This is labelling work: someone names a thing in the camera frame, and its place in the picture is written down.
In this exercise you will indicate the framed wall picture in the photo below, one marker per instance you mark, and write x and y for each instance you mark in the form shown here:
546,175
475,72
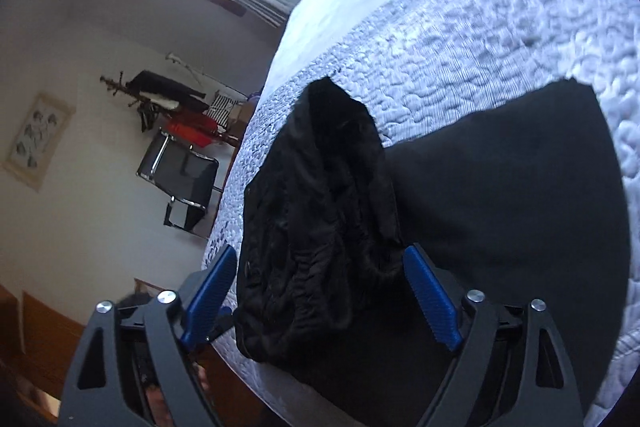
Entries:
33,147

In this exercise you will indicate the black quilted pants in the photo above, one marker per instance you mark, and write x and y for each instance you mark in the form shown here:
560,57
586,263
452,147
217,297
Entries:
521,202

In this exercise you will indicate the grey quilted bedspread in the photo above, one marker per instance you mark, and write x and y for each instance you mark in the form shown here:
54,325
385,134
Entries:
419,66

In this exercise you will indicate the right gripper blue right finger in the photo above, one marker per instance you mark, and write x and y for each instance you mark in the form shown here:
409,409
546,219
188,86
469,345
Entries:
438,309

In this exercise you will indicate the coat rack with clothes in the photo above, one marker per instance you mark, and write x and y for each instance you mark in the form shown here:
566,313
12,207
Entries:
189,114

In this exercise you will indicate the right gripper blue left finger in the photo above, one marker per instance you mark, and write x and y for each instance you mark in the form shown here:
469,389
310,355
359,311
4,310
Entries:
203,295

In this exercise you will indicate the black metal chair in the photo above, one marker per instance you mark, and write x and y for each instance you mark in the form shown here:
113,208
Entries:
183,174

